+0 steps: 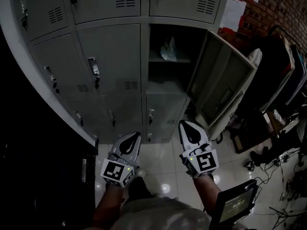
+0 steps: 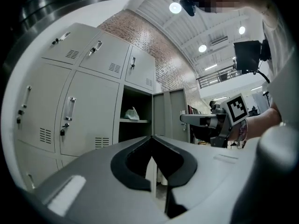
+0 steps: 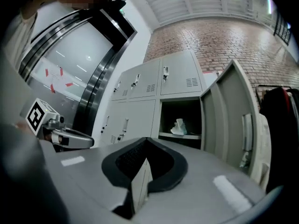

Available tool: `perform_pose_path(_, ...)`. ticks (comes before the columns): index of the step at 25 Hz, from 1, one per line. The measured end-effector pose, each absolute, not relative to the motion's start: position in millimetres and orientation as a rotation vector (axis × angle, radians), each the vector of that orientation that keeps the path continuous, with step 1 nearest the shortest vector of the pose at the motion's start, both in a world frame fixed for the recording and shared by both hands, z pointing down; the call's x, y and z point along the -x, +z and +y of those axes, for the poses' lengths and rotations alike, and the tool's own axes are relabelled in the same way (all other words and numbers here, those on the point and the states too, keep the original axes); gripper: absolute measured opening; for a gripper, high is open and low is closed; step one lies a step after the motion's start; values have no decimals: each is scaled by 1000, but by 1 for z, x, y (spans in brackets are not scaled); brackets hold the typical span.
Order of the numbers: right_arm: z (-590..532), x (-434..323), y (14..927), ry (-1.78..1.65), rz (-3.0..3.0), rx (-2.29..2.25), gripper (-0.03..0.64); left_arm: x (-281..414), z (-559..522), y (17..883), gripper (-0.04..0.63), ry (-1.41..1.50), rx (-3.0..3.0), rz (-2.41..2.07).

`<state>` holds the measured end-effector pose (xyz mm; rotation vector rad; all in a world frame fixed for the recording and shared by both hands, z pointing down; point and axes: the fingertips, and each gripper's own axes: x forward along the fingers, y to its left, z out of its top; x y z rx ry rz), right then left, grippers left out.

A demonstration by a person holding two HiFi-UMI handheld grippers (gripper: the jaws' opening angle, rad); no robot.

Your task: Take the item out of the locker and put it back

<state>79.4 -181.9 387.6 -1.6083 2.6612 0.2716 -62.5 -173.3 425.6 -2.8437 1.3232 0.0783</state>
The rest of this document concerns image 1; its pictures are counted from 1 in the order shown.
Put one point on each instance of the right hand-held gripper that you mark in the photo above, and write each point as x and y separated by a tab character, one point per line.
204	163

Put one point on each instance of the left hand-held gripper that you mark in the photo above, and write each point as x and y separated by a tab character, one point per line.
115	172

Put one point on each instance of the grey locker door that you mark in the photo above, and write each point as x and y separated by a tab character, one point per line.
223	80

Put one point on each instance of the clear plastic bag item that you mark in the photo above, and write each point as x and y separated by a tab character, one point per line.
169	52

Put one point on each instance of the grey metal locker cabinet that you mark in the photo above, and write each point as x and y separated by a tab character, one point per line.
110	56

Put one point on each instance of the person's left forearm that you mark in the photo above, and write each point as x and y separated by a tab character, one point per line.
108	200

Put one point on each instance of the person's right forearm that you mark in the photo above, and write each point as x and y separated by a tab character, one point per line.
206	193

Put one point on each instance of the person's white shoe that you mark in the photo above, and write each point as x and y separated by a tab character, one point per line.
142	173

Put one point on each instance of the person's dark trousers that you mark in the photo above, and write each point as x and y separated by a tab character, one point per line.
139	188

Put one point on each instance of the small black device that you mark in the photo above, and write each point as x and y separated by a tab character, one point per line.
250	166

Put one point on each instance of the pair of black shoes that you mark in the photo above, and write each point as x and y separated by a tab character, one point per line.
260	155

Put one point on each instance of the person's light shirt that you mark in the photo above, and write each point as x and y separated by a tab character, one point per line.
156	215

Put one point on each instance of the black tablet screen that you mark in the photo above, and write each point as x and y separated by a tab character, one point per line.
236	205

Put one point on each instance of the black cabinet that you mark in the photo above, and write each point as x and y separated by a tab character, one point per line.
36	152

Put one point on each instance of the dark hanging garment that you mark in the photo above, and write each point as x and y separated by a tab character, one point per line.
271	73

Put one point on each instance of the white cloth bundle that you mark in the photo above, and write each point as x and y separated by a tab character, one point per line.
254	56

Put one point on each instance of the black tripod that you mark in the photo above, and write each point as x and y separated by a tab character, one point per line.
285	215

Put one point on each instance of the metal clothes rack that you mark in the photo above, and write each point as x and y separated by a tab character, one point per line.
283	30

